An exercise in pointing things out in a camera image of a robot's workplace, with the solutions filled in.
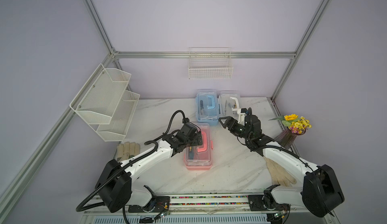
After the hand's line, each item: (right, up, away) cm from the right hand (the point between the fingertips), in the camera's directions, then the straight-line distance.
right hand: (224, 123), depth 83 cm
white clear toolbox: (+6, +12, +27) cm, 30 cm away
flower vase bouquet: (+35, -1, -8) cm, 36 cm away
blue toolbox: (-8, +10, +17) cm, 22 cm away
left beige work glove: (-59, -17, +8) cm, 62 cm away
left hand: (-18, -9, 0) cm, 20 cm away
